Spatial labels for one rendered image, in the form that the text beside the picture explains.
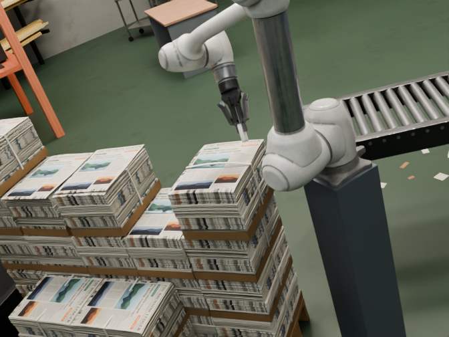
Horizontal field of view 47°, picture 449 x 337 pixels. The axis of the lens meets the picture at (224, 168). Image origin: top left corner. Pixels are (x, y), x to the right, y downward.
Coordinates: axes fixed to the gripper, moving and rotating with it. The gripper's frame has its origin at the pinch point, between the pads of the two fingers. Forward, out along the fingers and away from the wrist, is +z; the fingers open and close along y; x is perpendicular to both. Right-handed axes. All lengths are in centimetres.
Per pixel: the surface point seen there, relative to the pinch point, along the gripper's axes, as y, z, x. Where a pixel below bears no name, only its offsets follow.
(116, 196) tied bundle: 63, 8, 5
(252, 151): 3.5, 7.3, -11.6
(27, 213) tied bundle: 112, 3, 9
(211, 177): 16.3, 12.6, 3.8
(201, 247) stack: 33, 38, -1
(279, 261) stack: 17, 57, -36
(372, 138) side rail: -31, 16, -69
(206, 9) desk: 178, -193, -392
